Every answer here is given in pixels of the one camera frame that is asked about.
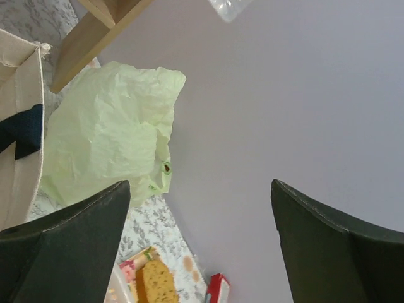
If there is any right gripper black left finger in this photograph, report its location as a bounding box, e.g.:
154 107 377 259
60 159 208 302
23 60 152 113
1 181 131 302

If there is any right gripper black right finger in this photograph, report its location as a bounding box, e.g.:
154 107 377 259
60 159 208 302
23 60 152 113
271 179 403 302

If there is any beige canvas tote bag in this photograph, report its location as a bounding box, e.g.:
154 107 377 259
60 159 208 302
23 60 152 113
1 30 51 229

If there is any slice of brown bread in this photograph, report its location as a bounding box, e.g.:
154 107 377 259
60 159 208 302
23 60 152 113
136 259 179 303

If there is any light green plastic bag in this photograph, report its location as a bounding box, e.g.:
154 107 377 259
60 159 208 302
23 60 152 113
41 62 186 206

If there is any floral rectangular tray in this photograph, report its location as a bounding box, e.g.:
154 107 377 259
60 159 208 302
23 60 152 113
119 246 161 302

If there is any white plastic basket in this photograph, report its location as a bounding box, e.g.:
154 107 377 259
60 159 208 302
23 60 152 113
104 264 134 303

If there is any red rectangular box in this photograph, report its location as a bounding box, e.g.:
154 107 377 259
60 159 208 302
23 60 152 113
205 273 230 303

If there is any wooden two-tier shelf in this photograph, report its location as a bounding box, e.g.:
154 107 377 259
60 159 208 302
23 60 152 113
50 0 152 93

